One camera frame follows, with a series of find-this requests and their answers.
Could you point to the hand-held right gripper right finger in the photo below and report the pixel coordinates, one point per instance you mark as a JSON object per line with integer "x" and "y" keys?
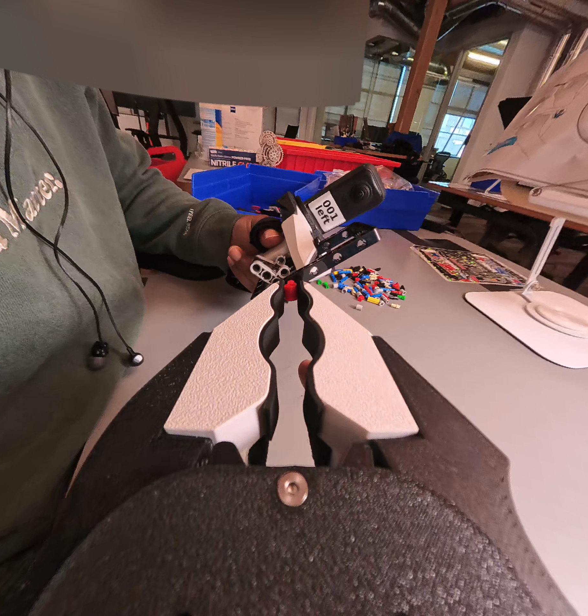
{"x": 356, "y": 380}

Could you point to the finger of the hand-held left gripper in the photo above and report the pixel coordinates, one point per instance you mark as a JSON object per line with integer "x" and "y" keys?
{"x": 299, "y": 240}
{"x": 321, "y": 277}

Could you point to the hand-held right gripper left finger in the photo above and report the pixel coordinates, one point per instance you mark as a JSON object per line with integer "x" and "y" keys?
{"x": 222, "y": 380}

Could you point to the red lego pin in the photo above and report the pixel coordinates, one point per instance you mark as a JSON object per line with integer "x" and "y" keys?
{"x": 289, "y": 289}

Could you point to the black lego frame assembly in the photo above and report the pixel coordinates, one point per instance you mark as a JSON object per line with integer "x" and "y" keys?
{"x": 342, "y": 245}

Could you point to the pile of small lego pieces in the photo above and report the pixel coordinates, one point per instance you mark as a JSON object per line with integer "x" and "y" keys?
{"x": 366, "y": 286}

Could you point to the assorted lego pieces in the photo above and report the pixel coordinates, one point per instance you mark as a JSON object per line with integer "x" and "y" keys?
{"x": 260, "y": 209}

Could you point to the lego instruction booklet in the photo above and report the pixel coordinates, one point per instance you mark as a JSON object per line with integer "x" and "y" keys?
{"x": 467, "y": 267}

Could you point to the person's right hand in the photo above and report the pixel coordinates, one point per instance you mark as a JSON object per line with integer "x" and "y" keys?
{"x": 304, "y": 373}

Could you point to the person's left hand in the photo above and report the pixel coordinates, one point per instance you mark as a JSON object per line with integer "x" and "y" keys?
{"x": 238, "y": 257}

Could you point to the red plastic bin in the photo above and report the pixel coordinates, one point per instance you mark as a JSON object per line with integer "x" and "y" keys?
{"x": 332, "y": 161}

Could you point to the clear plastic bag of parts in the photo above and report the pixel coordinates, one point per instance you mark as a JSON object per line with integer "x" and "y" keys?
{"x": 397, "y": 180}

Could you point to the blue plastic bin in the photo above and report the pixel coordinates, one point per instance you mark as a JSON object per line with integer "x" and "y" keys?
{"x": 255, "y": 185}
{"x": 404, "y": 207}

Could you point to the yellow plastic bin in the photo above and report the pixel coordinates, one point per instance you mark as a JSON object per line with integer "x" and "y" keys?
{"x": 299, "y": 141}

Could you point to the wooden gear model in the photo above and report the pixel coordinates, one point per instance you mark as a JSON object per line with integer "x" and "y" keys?
{"x": 270, "y": 149}

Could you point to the blue white glove box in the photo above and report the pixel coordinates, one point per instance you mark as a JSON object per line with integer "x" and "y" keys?
{"x": 231, "y": 159}

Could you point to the wooden edged table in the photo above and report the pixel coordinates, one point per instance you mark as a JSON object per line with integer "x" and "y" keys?
{"x": 467, "y": 192}

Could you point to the white blue cardboard box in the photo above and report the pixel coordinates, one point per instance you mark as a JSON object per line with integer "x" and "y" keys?
{"x": 236, "y": 125}

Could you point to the person's green sweatshirt torso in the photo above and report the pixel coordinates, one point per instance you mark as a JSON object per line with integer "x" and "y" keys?
{"x": 34, "y": 288}

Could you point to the white lamp stand base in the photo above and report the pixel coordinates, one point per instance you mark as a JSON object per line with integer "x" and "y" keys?
{"x": 563, "y": 332}

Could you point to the wooden support post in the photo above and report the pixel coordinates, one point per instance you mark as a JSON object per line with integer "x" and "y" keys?
{"x": 421, "y": 62}

